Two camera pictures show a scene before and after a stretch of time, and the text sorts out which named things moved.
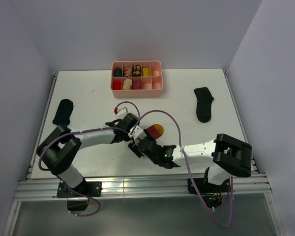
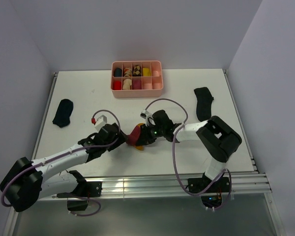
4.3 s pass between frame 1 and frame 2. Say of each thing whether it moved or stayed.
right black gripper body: moved
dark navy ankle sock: stayed
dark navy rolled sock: stayed
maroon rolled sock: stayed
